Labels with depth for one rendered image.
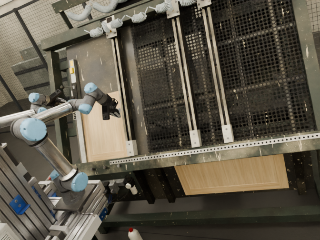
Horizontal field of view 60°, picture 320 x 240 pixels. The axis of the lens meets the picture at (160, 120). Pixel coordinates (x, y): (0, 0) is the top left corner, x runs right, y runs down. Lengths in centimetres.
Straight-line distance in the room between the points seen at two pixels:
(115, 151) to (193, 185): 78
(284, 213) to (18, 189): 191
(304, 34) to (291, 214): 134
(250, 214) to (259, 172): 36
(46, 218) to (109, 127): 89
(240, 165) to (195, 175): 41
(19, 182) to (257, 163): 172
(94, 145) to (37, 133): 105
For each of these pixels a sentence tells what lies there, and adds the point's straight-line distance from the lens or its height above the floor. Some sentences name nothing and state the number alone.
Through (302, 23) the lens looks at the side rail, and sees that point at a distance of 212.
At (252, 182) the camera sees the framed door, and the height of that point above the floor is 34.
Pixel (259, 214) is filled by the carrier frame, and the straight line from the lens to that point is 249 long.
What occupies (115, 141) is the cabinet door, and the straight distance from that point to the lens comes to 239.
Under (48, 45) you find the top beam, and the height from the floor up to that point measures 187.
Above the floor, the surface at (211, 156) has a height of 84.
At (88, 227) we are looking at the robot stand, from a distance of 182.
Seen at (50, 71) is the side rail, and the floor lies 166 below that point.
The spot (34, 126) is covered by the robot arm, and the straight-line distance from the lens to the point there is 154.
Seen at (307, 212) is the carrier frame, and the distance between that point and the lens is 248.
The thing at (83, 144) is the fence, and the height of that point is 104.
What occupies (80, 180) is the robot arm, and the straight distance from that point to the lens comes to 171.
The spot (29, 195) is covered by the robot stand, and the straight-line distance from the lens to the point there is 190.
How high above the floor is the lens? 206
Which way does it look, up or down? 26 degrees down
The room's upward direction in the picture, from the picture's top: 22 degrees counter-clockwise
